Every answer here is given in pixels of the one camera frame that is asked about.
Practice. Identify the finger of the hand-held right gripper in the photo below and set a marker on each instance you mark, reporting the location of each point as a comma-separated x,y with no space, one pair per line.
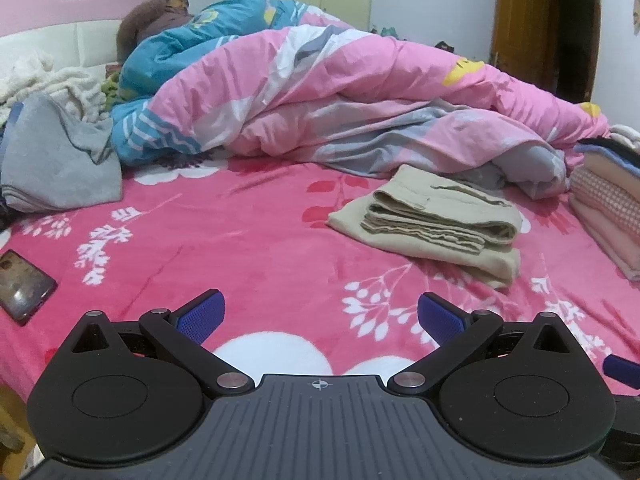
622,371

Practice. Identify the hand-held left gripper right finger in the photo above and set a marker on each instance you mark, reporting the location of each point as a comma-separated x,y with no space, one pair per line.
440,318

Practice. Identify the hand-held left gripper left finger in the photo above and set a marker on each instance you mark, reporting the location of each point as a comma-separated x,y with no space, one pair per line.
202,316

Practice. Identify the beige pants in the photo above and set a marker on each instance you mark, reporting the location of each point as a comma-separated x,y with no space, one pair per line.
425,220

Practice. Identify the stack of folded clothes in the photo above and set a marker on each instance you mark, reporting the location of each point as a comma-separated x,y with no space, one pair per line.
605,200

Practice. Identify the pink floral bed blanket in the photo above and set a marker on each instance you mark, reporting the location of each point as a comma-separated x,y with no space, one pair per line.
225,240

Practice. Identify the black smartphone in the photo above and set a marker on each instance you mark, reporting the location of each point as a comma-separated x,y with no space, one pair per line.
22,285

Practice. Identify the grey sweatshirt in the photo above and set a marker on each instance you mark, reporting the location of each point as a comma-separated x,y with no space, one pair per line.
55,160

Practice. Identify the green patterned cloth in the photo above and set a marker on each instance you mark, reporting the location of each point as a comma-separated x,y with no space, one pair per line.
112,90

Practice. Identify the pink and blue patterned quilt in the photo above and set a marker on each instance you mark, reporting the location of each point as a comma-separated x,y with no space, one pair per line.
350,90

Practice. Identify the blue cloth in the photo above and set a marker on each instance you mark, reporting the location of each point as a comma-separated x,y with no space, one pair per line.
11,117

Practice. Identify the white fluffy blanket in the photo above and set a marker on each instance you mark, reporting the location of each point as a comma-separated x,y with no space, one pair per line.
45,80

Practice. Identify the wooden door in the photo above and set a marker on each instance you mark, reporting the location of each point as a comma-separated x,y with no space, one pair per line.
520,20

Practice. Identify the pink and white headboard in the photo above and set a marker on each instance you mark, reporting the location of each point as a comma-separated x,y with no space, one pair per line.
60,40

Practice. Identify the yellow wall hanging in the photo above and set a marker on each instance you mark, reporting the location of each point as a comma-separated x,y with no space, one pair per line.
636,15

